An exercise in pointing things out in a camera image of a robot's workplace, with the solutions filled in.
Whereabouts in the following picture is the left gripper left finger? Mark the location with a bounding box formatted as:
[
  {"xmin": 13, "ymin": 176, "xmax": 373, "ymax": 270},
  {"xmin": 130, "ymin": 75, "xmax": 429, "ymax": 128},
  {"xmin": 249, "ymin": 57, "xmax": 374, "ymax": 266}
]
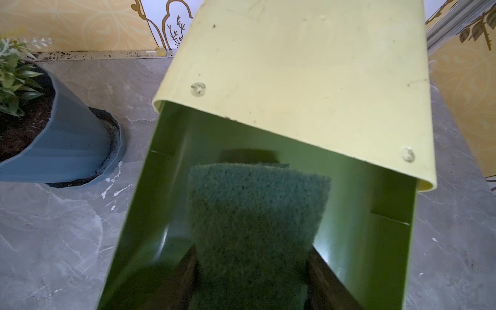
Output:
[{"xmin": 143, "ymin": 247, "xmax": 198, "ymax": 310}]

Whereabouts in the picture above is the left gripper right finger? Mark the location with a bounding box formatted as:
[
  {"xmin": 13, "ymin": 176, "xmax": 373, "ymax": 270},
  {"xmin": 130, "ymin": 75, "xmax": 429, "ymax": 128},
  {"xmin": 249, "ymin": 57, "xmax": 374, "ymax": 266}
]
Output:
[{"xmin": 306, "ymin": 248, "xmax": 364, "ymax": 310}]

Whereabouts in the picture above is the green top drawer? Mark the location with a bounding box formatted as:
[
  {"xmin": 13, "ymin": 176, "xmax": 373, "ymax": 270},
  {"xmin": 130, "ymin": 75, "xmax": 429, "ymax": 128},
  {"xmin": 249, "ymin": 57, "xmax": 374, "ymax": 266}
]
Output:
[{"xmin": 96, "ymin": 101, "xmax": 420, "ymax": 310}]

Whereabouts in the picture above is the green scrub sponge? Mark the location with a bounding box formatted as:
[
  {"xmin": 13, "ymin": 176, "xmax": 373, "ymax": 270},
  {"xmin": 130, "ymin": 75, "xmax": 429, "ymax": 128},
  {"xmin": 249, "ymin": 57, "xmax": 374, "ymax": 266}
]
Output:
[{"xmin": 187, "ymin": 164, "xmax": 331, "ymax": 309}]

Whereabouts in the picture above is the green drawer cabinet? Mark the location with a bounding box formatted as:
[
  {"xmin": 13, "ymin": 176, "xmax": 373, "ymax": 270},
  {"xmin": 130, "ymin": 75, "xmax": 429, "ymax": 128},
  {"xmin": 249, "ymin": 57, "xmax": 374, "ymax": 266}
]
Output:
[{"xmin": 152, "ymin": 1, "xmax": 437, "ymax": 192}]

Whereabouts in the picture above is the potted green plant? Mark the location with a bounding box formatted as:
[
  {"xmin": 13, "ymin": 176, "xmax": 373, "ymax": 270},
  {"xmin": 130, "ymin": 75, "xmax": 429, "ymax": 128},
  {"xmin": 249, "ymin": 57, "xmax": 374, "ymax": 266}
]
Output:
[{"xmin": 1, "ymin": 38, "xmax": 126, "ymax": 188}]

